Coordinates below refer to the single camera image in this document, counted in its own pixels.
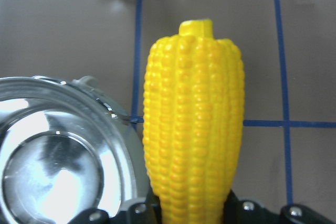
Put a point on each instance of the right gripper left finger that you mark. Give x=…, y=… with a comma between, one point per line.
x=140, y=210

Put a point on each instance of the yellow plastic corn cob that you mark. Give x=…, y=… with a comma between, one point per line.
x=194, y=95

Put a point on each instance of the pale green cooking pot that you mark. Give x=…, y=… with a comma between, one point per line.
x=66, y=148

